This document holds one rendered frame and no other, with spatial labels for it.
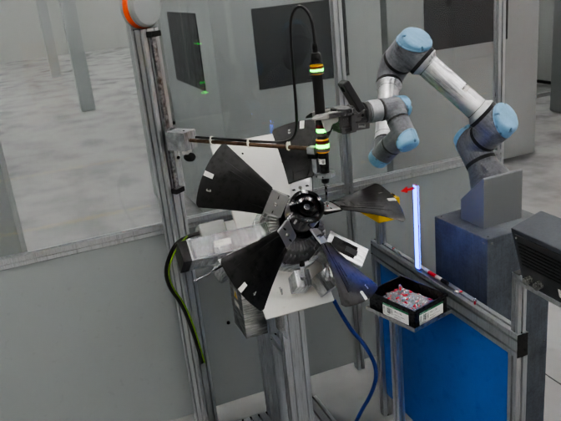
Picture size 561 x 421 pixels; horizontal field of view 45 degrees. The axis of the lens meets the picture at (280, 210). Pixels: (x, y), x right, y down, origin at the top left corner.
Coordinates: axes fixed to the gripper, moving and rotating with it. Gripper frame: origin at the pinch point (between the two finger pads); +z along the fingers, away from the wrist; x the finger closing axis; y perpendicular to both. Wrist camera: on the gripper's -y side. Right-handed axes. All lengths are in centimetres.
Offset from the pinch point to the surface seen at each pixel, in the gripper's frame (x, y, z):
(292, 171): 11.3, 20.8, 4.0
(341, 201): 1.1, 31.7, -9.1
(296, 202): -3.2, 26.9, 9.2
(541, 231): -66, 27, -35
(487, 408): -39, 101, -39
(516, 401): -55, 88, -38
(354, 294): -23, 54, 0
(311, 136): 13.4, 10.3, -5.1
